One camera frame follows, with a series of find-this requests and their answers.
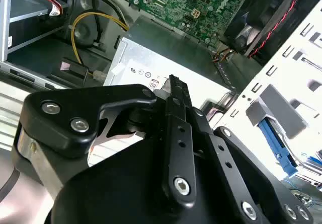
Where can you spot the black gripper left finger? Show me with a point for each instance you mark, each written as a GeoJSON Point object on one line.
{"type": "Point", "coordinates": [75, 100]}

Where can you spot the hard disk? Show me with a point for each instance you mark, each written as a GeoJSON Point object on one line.
{"type": "Point", "coordinates": [274, 146]}

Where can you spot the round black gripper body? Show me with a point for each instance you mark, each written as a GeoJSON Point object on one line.
{"type": "Point", "coordinates": [125, 188]}

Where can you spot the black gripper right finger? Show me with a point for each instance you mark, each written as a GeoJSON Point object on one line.
{"type": "Point", "coordinates": [254, 173]}

